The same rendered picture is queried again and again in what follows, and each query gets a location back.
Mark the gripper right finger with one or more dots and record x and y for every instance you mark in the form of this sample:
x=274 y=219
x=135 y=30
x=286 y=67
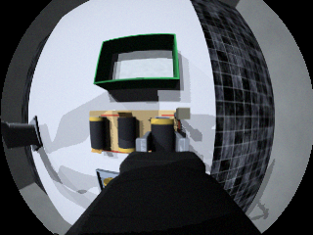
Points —
x=183 y=143

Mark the black battery with gold end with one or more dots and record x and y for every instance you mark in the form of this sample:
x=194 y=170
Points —
x=98 y=132
x=162 y=130
x=126 y=133
x=107 y=180

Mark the green open-top box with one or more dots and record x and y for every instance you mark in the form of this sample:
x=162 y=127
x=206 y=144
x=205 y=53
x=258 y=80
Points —
x=152 y=58

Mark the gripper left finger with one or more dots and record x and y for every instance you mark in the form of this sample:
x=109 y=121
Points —
x=144 y=144

